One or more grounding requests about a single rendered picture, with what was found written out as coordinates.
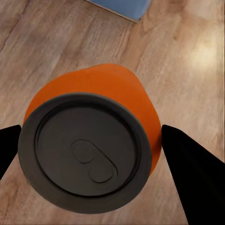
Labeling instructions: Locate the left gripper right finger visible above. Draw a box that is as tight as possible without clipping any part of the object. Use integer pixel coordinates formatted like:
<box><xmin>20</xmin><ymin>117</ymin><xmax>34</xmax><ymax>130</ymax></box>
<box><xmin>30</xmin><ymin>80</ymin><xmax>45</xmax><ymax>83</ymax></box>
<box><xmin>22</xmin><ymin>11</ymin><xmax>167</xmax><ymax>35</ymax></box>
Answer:
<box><xmin>161</xmin><ymin>125</ymin><xmax>225</xmax><ymax>225</ymax></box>

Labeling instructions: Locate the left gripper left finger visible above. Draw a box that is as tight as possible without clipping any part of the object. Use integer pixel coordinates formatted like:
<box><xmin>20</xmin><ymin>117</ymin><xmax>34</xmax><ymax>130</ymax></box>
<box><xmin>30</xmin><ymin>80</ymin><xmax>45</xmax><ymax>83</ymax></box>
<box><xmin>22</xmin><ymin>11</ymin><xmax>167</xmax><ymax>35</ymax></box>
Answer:
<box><xmin>0</xmin><ymin>125</ymin><xmax>22</xmax><ymax>180</ymax></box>

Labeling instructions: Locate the can of soda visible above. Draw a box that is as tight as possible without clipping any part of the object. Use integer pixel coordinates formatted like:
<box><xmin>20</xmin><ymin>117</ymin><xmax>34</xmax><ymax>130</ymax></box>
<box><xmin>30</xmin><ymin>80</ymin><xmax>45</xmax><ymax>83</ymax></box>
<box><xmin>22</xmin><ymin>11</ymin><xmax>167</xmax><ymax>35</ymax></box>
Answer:
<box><xmin>18</xmin><ymin>63</ymin><xmax>162</xmax><ymax>214</ymax></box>

